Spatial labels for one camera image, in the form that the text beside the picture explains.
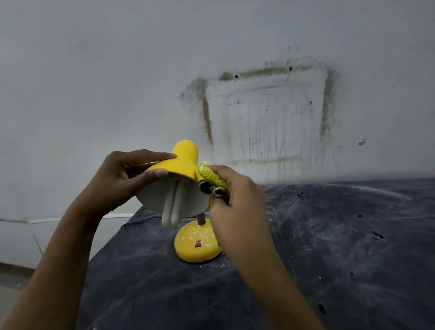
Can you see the yellow table lamp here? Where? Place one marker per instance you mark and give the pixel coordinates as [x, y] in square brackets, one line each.
[195, 244]

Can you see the person's left forearm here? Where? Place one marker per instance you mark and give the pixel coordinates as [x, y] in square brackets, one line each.
[47, 272]

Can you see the person's right forearm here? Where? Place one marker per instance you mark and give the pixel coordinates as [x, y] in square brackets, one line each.
[278, 295]

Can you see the person's left hand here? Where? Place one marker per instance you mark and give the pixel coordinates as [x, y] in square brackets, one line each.
[119, 183]

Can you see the person's right hand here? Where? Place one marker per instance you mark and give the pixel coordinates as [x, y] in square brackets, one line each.
[238, 221]

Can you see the black table cover sheet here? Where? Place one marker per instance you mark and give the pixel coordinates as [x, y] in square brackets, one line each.
[340, 265]

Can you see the yellow and black cleaning cloth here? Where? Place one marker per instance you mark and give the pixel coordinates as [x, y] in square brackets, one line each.
[212, 180]

